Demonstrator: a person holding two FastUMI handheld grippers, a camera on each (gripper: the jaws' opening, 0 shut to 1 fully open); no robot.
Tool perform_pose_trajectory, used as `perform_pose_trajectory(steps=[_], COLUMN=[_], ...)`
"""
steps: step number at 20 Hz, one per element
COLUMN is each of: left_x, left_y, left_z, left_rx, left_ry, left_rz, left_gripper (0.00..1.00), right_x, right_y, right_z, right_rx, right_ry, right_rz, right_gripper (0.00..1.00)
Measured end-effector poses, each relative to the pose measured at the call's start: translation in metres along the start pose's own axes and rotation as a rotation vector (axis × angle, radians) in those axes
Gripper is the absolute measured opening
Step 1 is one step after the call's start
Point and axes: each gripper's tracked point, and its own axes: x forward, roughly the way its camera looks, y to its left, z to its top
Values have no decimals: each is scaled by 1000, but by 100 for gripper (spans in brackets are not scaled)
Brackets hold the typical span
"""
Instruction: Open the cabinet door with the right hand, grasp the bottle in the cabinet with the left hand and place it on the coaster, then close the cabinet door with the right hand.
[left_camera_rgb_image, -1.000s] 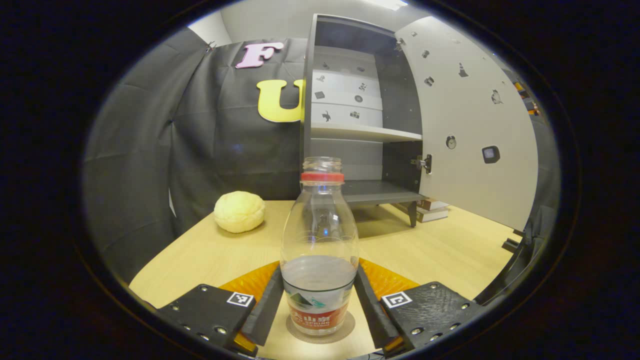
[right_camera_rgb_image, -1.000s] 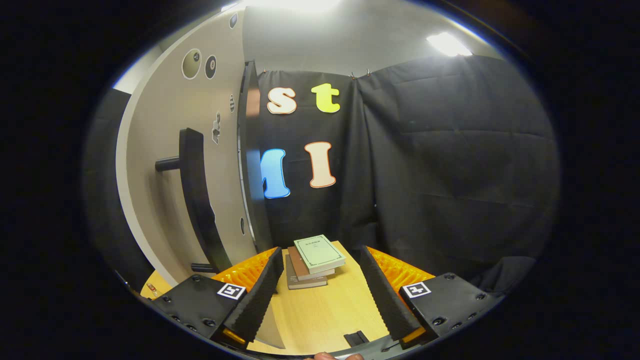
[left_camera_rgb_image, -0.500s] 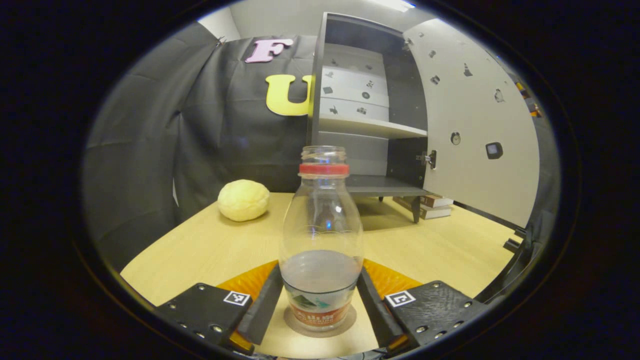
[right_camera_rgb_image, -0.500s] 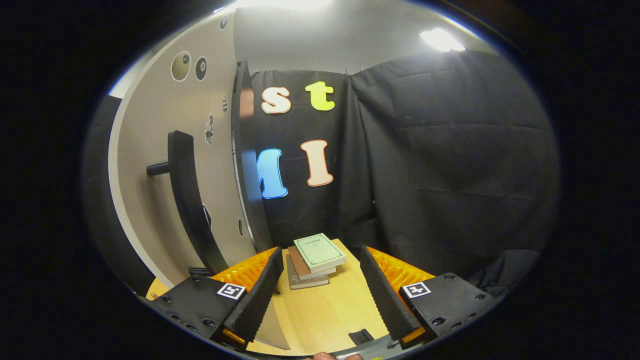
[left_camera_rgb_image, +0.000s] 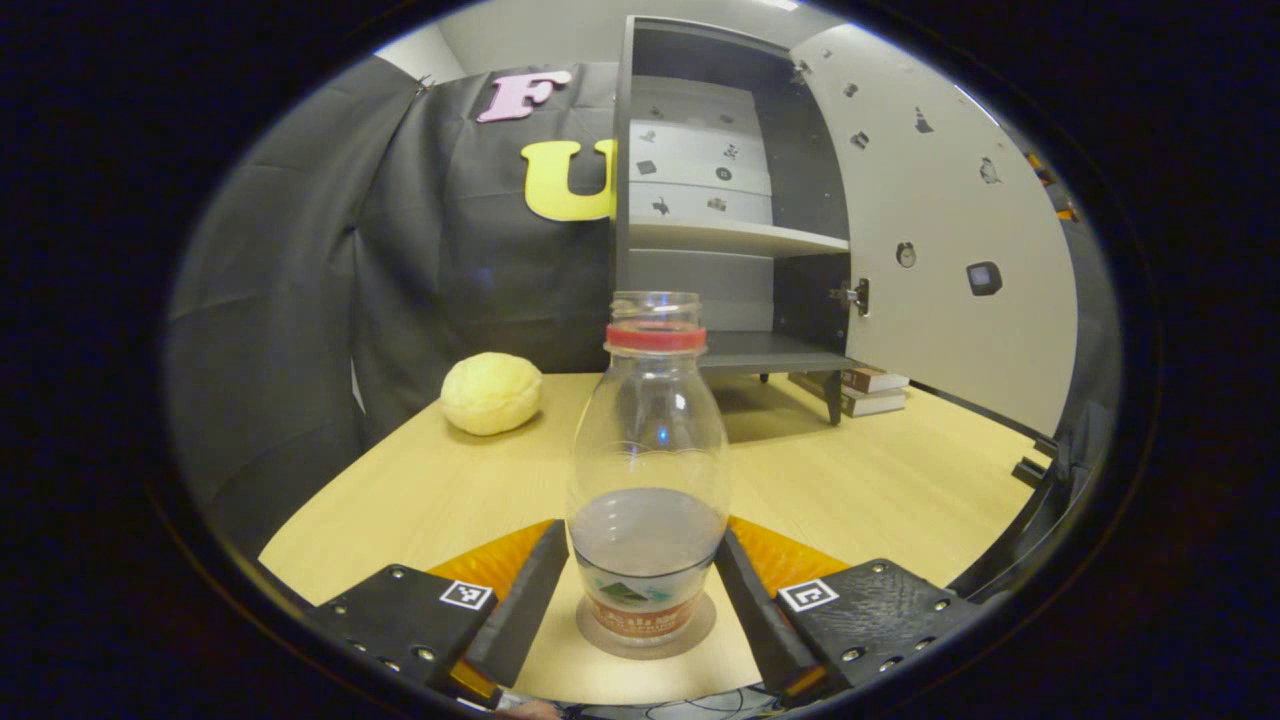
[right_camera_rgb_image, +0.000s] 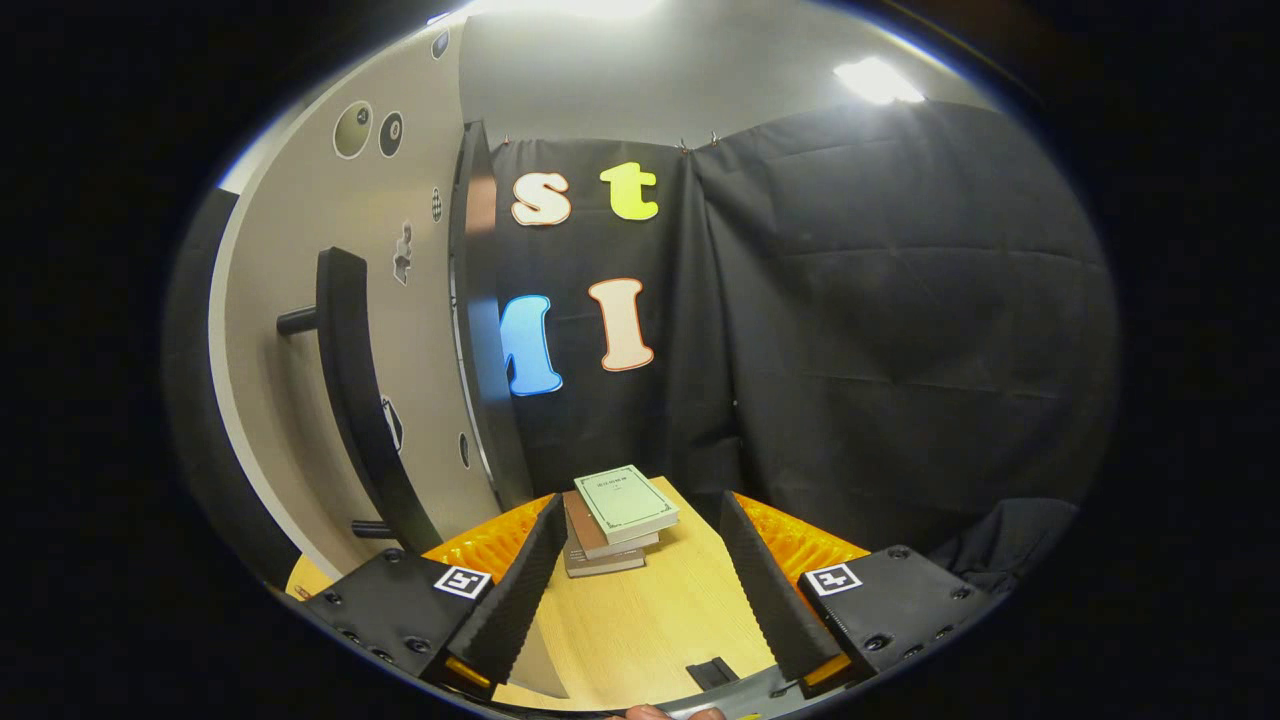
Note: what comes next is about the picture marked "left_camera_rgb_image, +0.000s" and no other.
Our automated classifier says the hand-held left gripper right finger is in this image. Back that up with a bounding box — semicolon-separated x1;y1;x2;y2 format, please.
712;515;988;707

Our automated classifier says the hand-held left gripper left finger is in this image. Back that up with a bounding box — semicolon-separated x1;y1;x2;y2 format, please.
305;518;571;703

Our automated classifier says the round brown coaster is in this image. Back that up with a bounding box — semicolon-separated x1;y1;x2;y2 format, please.
575;590;719;661

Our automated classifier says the clear plastic bottle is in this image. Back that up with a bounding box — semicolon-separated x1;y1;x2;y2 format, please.
567;290;731;649

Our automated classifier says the light grey cabinet door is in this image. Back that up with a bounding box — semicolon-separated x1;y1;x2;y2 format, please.
790;22;1079;446

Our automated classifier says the dark grey cabinet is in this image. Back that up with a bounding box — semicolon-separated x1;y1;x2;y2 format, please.
612;15;866;426

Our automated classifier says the grey cabinet shelf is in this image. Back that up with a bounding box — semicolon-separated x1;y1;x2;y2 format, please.
628;222;851;259

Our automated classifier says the yellow lumpy ball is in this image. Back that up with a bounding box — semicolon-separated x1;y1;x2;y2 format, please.
440;352;544;437

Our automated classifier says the grey book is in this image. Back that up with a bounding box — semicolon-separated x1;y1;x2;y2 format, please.
790;372;908;419

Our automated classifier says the brown book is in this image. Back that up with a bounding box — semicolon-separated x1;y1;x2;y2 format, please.
840;366;911;394

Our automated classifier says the black backdrop cloth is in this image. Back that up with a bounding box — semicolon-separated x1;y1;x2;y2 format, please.
165;55;1123;561

